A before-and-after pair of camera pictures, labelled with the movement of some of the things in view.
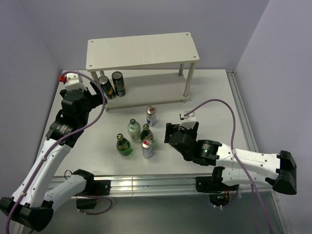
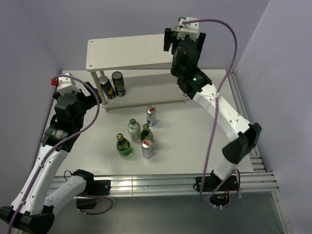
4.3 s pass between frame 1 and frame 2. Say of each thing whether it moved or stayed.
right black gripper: moved
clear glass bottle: stayed
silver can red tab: stayed
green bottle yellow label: stayed
